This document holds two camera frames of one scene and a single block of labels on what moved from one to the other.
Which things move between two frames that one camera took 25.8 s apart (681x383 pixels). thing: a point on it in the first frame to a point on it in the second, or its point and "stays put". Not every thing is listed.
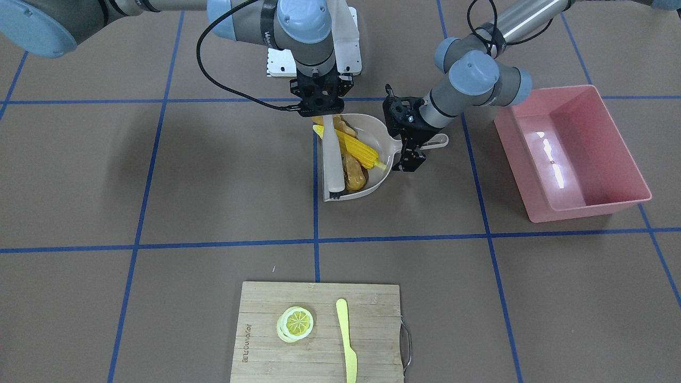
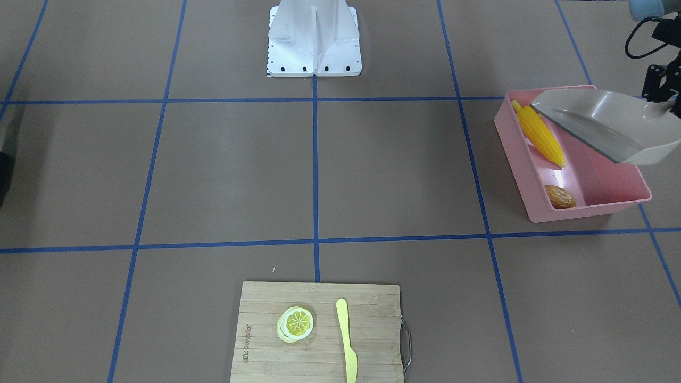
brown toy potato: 356,176 to 560,198
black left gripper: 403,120 to 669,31
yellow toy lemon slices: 294,324 stays put
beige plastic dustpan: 434,140 to 625,129
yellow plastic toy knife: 341,306 stays put
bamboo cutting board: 260,356 stays put
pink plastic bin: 567,156 stays put
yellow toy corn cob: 350,146 to 540,134
